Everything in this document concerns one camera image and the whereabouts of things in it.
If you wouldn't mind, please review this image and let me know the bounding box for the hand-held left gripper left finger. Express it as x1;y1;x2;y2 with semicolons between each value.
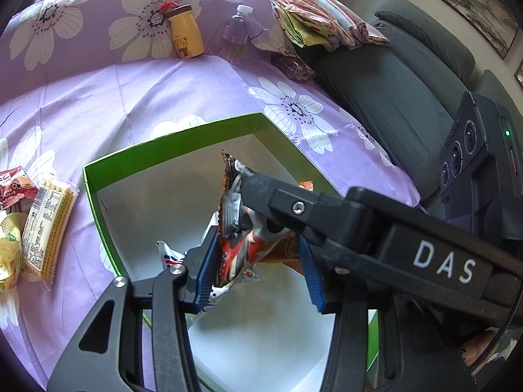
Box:
47;229;221;392

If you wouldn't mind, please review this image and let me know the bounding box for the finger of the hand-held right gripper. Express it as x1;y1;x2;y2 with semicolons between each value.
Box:
239;171;382;280

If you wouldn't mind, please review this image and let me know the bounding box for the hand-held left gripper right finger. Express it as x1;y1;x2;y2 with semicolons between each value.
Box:
297;235;478;392

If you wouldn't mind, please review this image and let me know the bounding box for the white blue peanut packet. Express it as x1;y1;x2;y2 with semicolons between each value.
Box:
156;240;265;315

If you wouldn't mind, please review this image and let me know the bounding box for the orange panda snack packet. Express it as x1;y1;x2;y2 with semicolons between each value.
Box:
210;150;323;288

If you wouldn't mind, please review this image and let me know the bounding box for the green cardboard box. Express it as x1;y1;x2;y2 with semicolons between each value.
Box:
82;111;380;392

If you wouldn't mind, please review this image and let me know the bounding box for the clear cracker packet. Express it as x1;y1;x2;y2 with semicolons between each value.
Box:
20;173;80;292

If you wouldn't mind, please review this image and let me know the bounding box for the pale yellow green snack packet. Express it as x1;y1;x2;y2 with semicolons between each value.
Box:
0;210;25;292

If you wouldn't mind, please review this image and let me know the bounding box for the red snack packet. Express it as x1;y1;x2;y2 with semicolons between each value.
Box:
0;166;39;213

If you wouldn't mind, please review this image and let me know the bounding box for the clear plastic container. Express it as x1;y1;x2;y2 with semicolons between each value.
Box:
272;53;317;82

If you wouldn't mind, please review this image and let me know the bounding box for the grey fabric armchair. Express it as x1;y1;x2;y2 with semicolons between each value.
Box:
311;0;523;213

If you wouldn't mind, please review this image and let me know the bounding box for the clear water bottle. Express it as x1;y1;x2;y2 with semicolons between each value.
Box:
221;4;256;65

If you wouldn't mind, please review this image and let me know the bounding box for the purple floral bed sheet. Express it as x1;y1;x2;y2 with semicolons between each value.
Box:
0;0;421;380

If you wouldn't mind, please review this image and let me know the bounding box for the yellow bear bottle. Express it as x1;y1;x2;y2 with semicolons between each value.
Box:
159;2;206;60

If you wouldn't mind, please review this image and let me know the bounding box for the dark framed landscape picture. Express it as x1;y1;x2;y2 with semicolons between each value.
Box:
427;0;519;60

